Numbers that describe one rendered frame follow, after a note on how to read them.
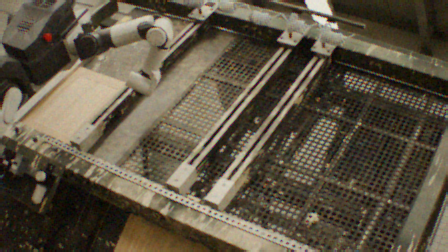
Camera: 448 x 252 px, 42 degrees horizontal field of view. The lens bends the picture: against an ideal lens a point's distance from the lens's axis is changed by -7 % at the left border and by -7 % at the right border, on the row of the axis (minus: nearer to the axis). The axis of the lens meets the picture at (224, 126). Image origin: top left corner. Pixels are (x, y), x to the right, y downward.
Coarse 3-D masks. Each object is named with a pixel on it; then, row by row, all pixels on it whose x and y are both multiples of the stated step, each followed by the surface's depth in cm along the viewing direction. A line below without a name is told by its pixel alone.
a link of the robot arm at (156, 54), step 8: (160, 24) 235; (168, 24) 239; (168, 32) 236; (168, 40) 237; (152, 48) 240; (160, 48) 239; (168, 48) 241; (152, 56) 241; (160, 56) 241; (144, 64) 245; (152, 64) 243
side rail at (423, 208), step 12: (444, 144) 248; (444, 156) 243; (432, 168) 239; (444, 168) 238; (432, 180) 234; (444, 180) 247; (420, 192) 230; (432, 192) 230; (420, 204) 226; (432, 204) 225; (408, 216) 223; (420, 216) 222; (408, 228) 218; (420, 228) 218; (408, 240) 214; (420, 240) 226
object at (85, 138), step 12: (192, 12) 323; (204, 12) 324; (192, 24) 322; (204, 24) 325; (180, 36) 315; (192, 36) 318; (180, 48) 312; (168, 60) 305; (120, 96) 285; (132, 96) 287; (108, 108) 280; (120, 108) 282; (96, 120) 274; (108, 120) 276; (84, 132) 267; (96, 132) 271; (72, 144) 265; (84, 144) 265
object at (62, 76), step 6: (78, 60) 313; (84, 60) 314; (90, 60) 318; (78, 66) 311; (60, 72) 307; (66, 72) 306; (72, 72) 309; (54, 78) 304; (60, 78) 303; (66, 78) 306; (48, 84) 300; (54, 84) 300; (42, 90) 297; (48, 90) 297; (36, 96) 294; (42, 96) 294; (30, 102) 291; (36, 102) 291; (24, 108) 288; (30, 108) 288; (18, 114) 285; (24, 114) 285; (18, 120) 283
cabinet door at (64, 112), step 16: (80, 80) 304; (96, 80) 303; (112, 80) 301; (48, 96) 297; (64, 96) 296; (80, 96) 295; (96, 96) 294; (112, 96) 292; (32, 112) 289; (48, 112) 288; (64, 112) 287; (80, 112) 286; (96, 112) 285; (48, 128) 279; (64, 128) 279; (80, 128) 277
